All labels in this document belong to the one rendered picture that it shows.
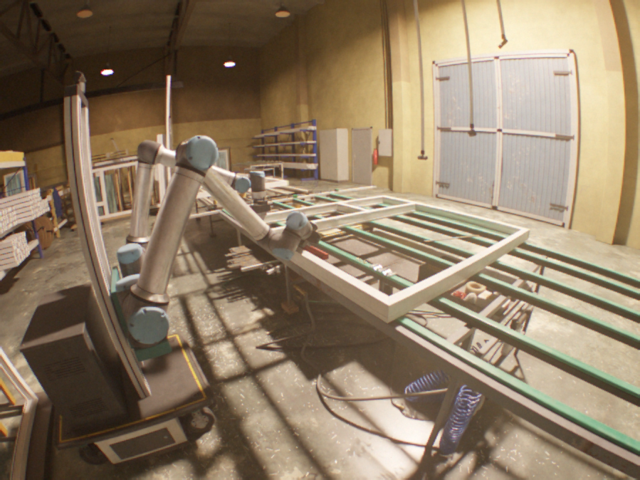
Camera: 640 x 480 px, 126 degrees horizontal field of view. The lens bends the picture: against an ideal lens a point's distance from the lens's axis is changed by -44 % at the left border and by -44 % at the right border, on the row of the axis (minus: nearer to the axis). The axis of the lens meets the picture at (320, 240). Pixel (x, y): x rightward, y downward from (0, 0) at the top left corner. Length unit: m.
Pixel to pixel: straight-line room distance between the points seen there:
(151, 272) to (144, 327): 0.19
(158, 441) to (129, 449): 0.17
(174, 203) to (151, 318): 0.39
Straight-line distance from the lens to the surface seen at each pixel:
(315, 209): 2.40
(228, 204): 1.23
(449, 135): 8.36
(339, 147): 11.15
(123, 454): 1.72
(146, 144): 1.62
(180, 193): 0.98
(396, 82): 9.29
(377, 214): 2.26
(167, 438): 1.65
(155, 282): 1.02
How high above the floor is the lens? 1.43
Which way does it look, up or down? 18 degrees down
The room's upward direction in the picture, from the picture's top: 2 degrees counter-clockwise
